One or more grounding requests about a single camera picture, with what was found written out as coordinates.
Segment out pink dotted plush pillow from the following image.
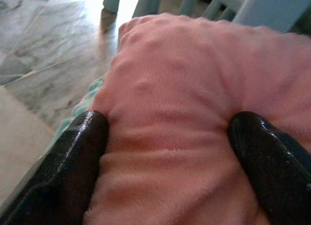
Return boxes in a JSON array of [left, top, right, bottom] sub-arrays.
[[82, 12, 311, 225]]

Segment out teal dotted plush fabric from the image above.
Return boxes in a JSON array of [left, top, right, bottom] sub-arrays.
[[52, 75, 107, 148]]

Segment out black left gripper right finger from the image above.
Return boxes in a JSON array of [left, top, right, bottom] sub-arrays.
[[227, 110, 311, 225]]

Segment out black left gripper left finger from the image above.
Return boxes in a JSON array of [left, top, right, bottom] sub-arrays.
[[0, 109, 109, 225]]

